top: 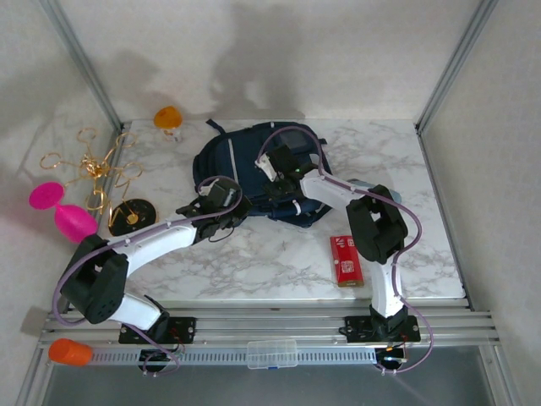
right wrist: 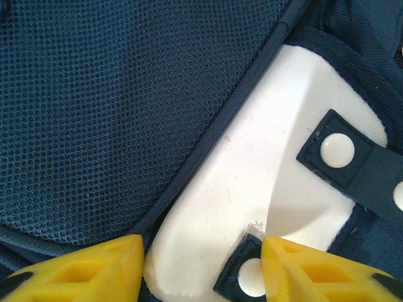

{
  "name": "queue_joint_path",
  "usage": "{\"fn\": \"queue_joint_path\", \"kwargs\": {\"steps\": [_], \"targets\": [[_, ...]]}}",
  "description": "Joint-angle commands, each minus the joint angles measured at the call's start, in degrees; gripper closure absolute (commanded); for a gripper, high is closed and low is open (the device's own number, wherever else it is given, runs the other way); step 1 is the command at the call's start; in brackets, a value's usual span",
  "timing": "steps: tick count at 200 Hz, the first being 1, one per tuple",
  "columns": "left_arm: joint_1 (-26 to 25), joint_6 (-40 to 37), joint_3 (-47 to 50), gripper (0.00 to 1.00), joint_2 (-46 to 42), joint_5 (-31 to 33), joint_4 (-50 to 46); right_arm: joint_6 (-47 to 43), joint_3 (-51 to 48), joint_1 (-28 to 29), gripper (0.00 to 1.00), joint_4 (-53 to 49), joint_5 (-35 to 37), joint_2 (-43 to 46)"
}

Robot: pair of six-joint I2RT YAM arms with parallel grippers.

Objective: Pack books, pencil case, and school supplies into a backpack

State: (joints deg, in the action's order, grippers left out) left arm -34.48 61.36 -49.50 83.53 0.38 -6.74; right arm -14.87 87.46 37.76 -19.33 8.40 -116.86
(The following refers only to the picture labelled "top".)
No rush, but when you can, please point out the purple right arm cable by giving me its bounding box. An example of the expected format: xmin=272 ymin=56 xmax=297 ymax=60
xmin=255 ymin=125 xmax=436 ymax=376

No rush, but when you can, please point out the grey-blue pencil case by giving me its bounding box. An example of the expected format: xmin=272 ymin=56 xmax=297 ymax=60
xmin=349 ymin=177 xmax=403 ymax=205

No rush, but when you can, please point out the slotted grey cable duct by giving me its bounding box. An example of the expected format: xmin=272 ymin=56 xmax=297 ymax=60
xmin=90 ymin=347 xmax=378 ymax=367

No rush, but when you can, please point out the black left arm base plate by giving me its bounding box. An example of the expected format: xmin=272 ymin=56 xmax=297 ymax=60
xmin=117 ymin=315 xmax=198 ymax=345

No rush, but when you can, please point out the aluminium frame post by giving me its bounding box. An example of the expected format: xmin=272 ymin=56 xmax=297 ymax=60
xmin=40 ymin=0 xmax=128 ymax=133
xmin=413 ymin=0 xmax=500 ymax=133

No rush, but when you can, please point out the white bottle with orange lid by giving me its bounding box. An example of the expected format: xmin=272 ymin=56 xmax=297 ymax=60
xmin=152 ymin=105 xmax=184 ymax=144

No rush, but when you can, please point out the red box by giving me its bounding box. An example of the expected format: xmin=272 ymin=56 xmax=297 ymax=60
xmin=329 ymin=233 xmax=365 ymax=289

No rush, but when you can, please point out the small circuit board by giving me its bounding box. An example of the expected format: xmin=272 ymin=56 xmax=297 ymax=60
xmin=139 ymin=337 xmax=187 ymax=369
xmin=377 ymin=344 xmax=410 ymax=367

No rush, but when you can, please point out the aluminium side rail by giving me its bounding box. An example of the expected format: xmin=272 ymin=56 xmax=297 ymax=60
xmin=67 ymin=122 xmax=130 ymax=302
xmin=416 ymin=126 xmax=473 ymax=304

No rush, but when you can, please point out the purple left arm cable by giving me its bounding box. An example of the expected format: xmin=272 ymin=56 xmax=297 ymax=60
xmin=53 ymin=175 xmax=245 ymax=377

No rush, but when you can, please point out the aluminium rail frame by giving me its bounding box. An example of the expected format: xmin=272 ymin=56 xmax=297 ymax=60
xmin=37 ymin=295 xmax=502 ymax=352

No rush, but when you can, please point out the orange plastic cup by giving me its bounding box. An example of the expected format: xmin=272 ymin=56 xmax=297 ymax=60
xmin=46 ymin=337 xmax=95 ymax=368

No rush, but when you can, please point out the clear plastic organizer box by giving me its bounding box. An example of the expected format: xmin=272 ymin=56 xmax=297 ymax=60
xmin=246 ymin=338 xmax=299 ymax=370

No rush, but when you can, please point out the gold wire stand black base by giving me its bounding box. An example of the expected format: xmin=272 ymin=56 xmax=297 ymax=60
xmin=40 ymin=126 xmax=161 ymax=238

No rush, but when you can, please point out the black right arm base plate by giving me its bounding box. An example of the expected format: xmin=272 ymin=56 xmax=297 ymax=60
xmin=344 ymin=314 xmax=421 ymax=344

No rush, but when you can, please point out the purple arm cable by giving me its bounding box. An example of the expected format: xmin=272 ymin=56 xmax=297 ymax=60
xmin=53 ymin=175 xmax=245 ymax=377
xmin=255 ymin=125 xmax=436 ymax=376

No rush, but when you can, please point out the navy blue backpack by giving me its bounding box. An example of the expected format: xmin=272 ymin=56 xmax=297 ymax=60
xmin=192 ymin=118 xmax=336 ymax=230

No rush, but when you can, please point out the pink plastic goblet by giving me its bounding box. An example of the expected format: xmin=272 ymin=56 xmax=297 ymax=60
xmin=28 ymin=181 xmax=99 ymax=244

